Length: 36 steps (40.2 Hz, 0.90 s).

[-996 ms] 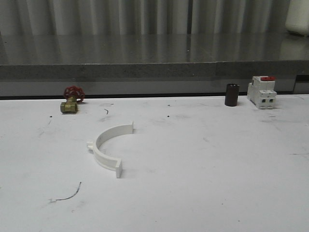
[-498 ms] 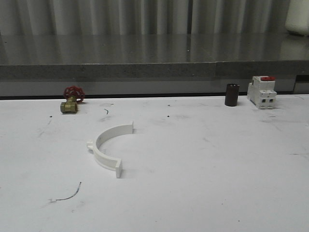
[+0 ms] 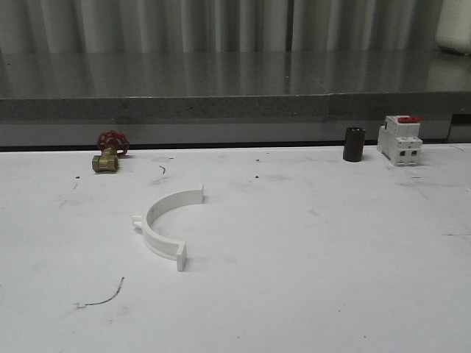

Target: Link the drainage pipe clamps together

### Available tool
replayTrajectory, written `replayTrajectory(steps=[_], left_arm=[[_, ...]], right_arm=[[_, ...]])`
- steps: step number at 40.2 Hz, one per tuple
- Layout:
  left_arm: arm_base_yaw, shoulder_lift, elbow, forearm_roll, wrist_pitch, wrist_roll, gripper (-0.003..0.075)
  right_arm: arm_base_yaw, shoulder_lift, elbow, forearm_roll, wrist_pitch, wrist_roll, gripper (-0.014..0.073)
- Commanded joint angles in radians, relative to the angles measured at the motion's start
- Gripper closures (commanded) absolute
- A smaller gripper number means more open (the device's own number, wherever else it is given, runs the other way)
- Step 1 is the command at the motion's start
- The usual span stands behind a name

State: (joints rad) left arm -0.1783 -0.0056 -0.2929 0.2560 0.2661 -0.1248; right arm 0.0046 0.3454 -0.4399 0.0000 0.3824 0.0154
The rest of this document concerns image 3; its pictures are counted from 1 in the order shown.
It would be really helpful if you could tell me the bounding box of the white half-ring pipe clamp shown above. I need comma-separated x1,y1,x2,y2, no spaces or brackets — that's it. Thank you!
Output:
132,185,204,271

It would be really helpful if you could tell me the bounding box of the dark brown cylindrical capacitor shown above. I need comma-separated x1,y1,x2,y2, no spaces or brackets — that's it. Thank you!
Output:
343,127,366,163

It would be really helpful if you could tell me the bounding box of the brass valve with red handwheel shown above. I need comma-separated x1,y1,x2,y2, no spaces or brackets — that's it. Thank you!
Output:
91,130,130,173

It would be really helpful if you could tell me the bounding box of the white container on counter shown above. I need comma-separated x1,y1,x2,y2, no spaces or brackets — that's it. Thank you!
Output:
435,0,470,54

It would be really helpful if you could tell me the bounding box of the white circuit breaker red switch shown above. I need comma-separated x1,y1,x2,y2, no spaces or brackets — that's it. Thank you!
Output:
377,115,422,166

